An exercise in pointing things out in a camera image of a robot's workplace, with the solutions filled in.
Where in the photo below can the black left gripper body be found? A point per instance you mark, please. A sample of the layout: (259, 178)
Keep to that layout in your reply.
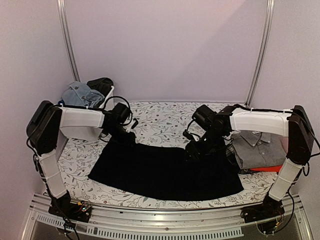
(118, 136)

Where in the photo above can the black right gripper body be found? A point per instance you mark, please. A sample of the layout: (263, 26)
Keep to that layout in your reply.
(206, 147)

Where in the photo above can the black garment with logo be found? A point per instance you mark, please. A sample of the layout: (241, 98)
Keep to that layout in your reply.
(165, 173)

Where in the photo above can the grey button-up shirt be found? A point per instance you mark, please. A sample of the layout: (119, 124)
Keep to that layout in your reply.
(254, 149)

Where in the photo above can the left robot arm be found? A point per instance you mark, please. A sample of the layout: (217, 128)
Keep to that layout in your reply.
(43, 132)

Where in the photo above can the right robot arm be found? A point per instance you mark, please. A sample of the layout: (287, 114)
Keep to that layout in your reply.
(293, 127)

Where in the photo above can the white plastic laundry basket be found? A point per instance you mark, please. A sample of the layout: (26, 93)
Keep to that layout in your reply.
(83, 123)

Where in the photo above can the black white plaid garment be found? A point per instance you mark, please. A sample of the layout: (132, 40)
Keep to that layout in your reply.
(231, 157)

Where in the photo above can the floral patterned table cover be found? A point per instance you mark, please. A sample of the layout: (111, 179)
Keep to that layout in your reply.
(159, 124)

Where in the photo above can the dark olive garment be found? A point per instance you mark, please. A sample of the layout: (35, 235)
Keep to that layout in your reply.
(102, 85)

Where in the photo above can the light blue denim garment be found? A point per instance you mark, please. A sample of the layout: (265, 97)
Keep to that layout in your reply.
(81, 95)

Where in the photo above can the blue garment in basket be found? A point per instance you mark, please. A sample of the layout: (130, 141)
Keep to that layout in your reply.
(60, 103)

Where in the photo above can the red folded t-shirt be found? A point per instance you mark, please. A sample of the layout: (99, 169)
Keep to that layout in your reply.
(267, 169)

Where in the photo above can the aluminium table front rail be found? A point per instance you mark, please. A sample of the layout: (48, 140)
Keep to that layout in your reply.
(109, 222)

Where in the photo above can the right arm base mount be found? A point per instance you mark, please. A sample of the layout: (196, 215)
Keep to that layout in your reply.
(269, 215)

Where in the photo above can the aluminium frame post left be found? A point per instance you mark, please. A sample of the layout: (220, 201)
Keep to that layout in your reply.
(67, 39)

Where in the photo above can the aluminium frame post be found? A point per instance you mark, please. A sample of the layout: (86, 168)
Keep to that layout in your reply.
(67, 39)
(262, 51)

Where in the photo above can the aluminium frame post right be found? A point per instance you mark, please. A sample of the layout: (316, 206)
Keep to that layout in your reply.
(262, 51)

